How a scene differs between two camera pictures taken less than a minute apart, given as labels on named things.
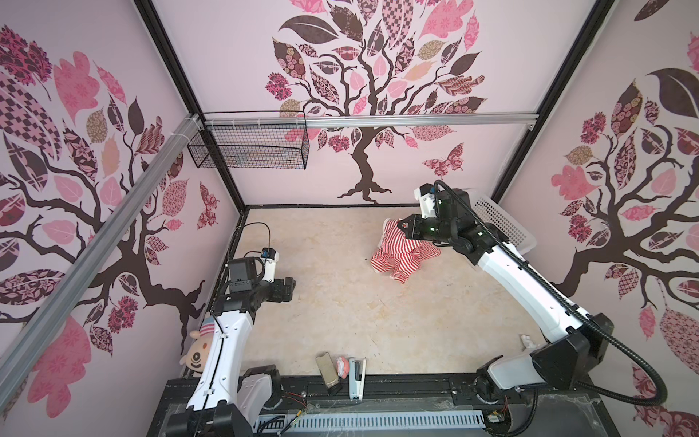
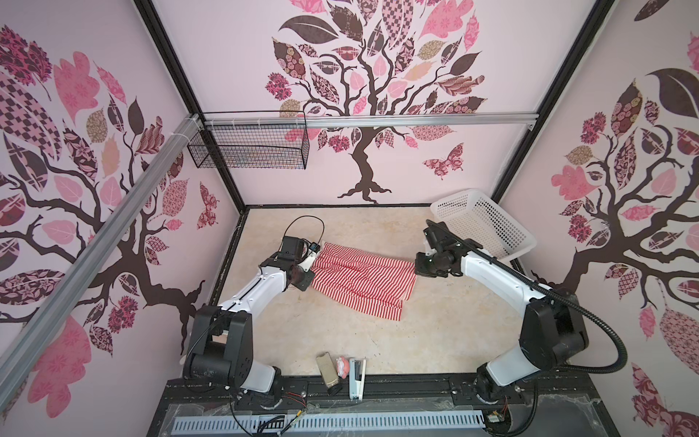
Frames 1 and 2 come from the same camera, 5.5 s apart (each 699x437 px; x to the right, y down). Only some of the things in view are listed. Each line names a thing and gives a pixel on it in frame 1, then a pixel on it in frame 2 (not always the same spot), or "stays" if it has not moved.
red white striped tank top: x=399 y=256 → x=373 y=285
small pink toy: x=342 y=367 stays
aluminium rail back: x=369 y=118 stays
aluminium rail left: x=96 y=258 stays
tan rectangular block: x=328 y=370 stays
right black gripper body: x=429 y=229 → x=428 y=265
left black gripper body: x=272 y=291 → x=303 y=279
